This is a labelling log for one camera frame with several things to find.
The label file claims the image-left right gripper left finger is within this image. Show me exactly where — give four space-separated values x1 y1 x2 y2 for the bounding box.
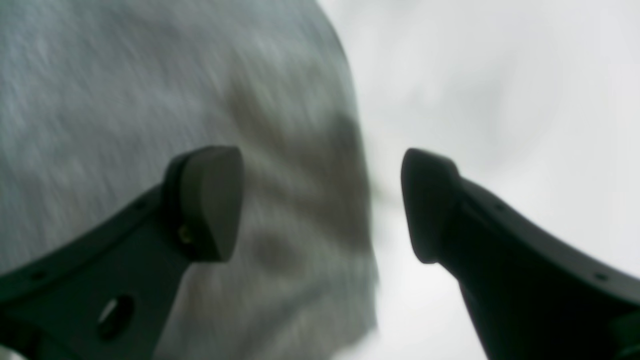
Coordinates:
0 146 244 360

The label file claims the image-left right gripper right finger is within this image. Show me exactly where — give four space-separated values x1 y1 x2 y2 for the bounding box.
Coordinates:
401 148 640 360

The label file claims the grey T-shirt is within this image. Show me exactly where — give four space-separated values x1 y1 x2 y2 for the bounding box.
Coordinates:
0 0 378 360

